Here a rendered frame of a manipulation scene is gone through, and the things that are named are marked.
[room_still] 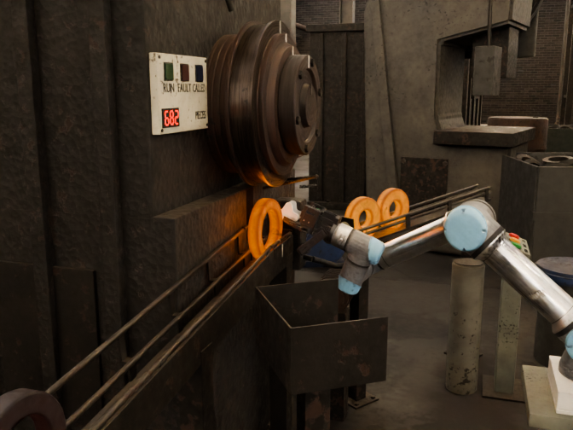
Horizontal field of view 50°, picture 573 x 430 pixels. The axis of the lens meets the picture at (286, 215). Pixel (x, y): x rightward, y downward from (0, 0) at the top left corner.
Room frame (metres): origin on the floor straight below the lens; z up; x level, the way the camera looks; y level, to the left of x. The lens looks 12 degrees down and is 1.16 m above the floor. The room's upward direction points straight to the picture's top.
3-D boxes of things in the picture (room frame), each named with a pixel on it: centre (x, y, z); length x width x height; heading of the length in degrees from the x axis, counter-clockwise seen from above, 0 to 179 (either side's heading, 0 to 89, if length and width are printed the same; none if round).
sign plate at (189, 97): (1.52, 0.25, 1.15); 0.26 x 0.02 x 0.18; 163
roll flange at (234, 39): (1.84, 0.13, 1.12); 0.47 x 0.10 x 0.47; 163
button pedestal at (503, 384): (2.24, -0.86, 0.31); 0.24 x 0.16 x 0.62; 163
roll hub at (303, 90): (1.78, -0.04, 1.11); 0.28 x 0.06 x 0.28; 163
